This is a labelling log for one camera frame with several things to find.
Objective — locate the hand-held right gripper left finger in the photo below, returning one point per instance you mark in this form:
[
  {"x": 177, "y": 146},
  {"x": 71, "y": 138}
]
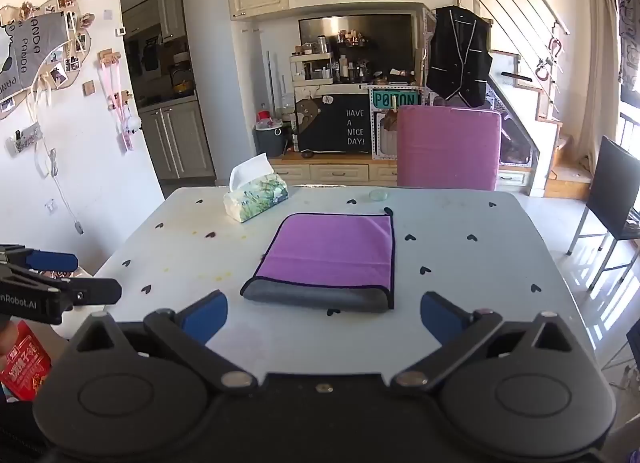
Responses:
[{"x": 207, "y": 315}]

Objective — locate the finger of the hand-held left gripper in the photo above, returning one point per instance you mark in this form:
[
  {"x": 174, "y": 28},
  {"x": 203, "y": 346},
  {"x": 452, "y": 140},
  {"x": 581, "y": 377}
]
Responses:
[
  {"x": 50, "y": 261},
  {"x": 95, "y": 291}
]

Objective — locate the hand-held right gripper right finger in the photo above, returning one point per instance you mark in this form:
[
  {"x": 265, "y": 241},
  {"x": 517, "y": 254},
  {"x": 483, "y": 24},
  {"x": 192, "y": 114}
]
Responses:
[{"x": 440, "y": 315}]

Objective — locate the purple and grey towel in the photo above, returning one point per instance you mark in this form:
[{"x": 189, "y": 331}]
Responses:
[{"x": 330, "y": 253}]

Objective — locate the red printed packet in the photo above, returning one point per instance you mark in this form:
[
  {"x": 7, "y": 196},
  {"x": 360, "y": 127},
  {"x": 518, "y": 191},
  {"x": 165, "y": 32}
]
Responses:
[{"x": 22, "y": 368}]

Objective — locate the white power strip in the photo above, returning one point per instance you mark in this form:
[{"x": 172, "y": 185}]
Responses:
[{"x": 22, "y": 140}]

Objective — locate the floral tissue box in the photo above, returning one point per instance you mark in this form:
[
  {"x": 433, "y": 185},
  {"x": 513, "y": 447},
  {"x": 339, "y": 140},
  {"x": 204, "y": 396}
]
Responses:
[{"x": 255, "y": 198}]

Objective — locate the small clear lid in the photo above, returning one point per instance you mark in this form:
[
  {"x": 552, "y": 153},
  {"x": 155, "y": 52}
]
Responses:
[{"x": 378, "y": 195}]

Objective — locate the pink covered chair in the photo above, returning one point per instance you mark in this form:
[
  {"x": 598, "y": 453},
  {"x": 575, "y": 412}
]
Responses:
[{"x": 450, "y": 148}]

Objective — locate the cream kitchen base cabinet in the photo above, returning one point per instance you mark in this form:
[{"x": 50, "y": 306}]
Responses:
[{"x": 175, "y": 143}]

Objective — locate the low cream drawer cabinet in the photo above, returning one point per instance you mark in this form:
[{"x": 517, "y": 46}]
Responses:
[{"x": 340, "y": 173}]

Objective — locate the grey trash bin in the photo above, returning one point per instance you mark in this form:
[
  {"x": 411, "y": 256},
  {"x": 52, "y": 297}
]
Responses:
[{"x": 270, "y": 143}]

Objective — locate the wooden staircase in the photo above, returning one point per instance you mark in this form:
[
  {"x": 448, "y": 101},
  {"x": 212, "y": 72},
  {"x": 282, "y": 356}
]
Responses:
[{"x": 545, "y": 133}]

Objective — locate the black metal chair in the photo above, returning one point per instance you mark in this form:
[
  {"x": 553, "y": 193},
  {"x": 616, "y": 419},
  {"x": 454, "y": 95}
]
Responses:
[{"x": 612, "y": 178}]

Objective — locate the green plate sign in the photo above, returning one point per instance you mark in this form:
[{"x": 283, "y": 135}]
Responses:
[{"x": 395, "y": 99}]

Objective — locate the black letter board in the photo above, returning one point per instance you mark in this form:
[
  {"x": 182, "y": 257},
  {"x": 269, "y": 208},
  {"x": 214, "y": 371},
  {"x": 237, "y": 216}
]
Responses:
[{"x": 330, "y": 123}]

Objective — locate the black vest with white trim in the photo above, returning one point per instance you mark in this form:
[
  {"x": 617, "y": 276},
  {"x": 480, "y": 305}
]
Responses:
[{"x": 457, "y": 53}]

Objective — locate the white shelf organizer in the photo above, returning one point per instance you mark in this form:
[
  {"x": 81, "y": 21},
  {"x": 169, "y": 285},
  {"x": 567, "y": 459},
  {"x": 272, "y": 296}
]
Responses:
[{"x": 310, "y": 68}]

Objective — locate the metal backsplash panel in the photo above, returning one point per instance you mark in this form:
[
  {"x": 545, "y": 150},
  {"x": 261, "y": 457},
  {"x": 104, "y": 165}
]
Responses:
[{"x": 360, "y": 24}]

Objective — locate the patterned curtain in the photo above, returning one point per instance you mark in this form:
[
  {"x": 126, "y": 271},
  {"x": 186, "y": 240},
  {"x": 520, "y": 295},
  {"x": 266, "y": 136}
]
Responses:
[{"x": 627, "y": 33}]

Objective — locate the pink hanging wall ornament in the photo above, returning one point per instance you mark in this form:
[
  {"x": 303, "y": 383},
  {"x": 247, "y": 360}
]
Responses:
[{"x": 120, "y": 103}]

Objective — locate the wall photo collage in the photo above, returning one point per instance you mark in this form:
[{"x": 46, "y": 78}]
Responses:
[{"x": 35, "y": 48}]

